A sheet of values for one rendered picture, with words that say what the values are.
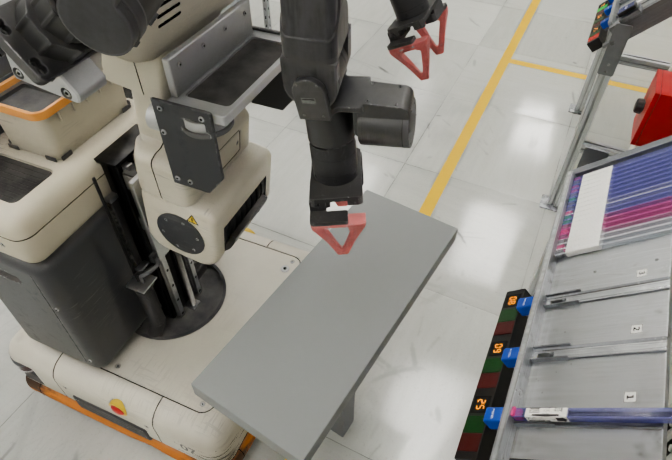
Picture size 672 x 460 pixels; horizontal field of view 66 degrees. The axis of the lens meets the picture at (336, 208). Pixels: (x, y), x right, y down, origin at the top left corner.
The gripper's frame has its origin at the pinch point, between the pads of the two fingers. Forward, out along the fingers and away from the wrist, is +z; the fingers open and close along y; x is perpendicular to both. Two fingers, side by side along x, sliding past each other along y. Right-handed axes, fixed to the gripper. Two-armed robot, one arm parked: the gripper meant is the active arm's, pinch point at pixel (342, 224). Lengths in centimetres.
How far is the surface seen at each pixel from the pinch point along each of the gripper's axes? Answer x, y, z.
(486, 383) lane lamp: -20.8, -8.0, 30.0
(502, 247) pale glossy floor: -51, 82, 94
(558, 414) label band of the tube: -26.7, -19.2, 18.7
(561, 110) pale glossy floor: -100, 172, 94
